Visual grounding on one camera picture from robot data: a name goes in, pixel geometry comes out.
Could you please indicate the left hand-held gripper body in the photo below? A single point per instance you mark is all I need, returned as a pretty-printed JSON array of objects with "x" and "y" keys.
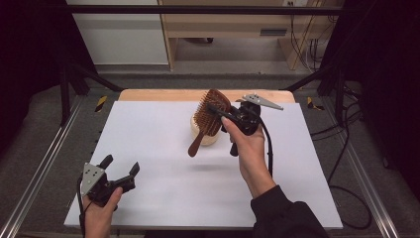
[{"x": 102, "y": 186}]

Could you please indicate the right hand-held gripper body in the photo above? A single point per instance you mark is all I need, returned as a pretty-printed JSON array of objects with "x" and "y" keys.
[{"x": 247, "y": 117}]

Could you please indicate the brown wooden hairbrush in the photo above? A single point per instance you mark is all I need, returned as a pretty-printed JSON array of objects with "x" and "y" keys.
[{"x": 208, "y": 115}]

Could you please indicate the cream ceramic cup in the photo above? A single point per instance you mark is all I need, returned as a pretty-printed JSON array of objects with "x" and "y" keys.
[{"x": 211, "y": 140}]

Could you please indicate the person's left hand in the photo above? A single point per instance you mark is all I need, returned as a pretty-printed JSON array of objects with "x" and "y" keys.
[{"x": 99, "y": 218}]

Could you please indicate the person's right hand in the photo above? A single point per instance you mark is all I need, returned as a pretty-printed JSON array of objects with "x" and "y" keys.
[{"x": 251, "y": 155}]

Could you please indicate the white table board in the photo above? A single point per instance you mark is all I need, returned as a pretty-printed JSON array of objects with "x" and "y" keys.
[{"x": 148, "y": 132}]

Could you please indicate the yellow black tape strip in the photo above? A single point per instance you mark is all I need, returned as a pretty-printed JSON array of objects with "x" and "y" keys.
[
  {"x": 101, "y": 103},
  {"x": 312, "y": 104}
]

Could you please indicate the light wooden table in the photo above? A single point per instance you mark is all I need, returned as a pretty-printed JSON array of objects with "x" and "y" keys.
[{"x": 158, "y": 95}]

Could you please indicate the black metal stand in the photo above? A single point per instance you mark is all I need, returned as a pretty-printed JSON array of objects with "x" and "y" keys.
[
  {"x": 339, "y": 95},
  {"x": 65, "y": 95}
]

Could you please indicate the light wooden desk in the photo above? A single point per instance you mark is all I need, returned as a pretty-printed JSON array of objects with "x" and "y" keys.
[{"x": 228, "y": 24}]

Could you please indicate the black metal crossbar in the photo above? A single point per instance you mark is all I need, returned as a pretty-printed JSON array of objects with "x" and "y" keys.
[{"x": 198, "y": 9}]

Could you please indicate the white cabinet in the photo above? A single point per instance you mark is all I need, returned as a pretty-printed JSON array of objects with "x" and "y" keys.
[{"x": 122, "y": 39}]

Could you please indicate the dark curtain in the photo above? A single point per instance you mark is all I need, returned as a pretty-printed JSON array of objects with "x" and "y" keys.
[
  {"x": 389, "y": 82},
  {"x": 29, "y": 49}
]

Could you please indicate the aluminium floor rail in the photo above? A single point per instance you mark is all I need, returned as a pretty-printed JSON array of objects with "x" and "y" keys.
[
  {"x": 43, "y": 165},
  {"x": 366, "y": 185}
]

